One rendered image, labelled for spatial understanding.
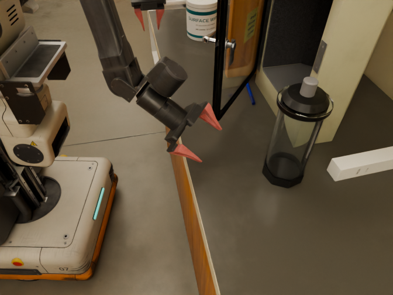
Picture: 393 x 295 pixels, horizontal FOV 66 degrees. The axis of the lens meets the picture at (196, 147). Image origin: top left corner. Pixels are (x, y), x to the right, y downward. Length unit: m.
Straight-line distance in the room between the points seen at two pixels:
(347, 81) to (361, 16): 0.15
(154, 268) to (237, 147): 1.00
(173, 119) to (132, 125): 1.68
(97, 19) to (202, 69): 0.56
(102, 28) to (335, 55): 0.48
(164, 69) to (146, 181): 1.38
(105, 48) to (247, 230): 0.48
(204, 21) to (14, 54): 0.68
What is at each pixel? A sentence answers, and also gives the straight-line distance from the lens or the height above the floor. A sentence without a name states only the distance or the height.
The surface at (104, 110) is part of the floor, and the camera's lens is 2.55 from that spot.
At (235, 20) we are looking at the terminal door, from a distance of 0.75.
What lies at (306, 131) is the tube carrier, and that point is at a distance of 0.64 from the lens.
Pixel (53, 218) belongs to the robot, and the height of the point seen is 0.28.
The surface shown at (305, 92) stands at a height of 1.19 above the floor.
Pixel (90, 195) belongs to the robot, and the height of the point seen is 0.28.
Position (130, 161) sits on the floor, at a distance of 2.10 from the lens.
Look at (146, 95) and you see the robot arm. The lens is 0.68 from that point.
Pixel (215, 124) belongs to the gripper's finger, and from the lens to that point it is 0.75.
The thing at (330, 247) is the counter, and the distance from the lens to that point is 0.71.
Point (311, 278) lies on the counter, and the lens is 0.67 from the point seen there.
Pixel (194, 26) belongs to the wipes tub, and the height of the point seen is 1.00.
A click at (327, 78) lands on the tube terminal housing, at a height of 1.15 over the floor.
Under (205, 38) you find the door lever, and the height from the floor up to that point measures 1.20.
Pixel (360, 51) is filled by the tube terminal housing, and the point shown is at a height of 1.21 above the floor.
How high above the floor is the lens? 1.53
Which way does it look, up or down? 46 degrees down
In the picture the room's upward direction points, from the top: straight up
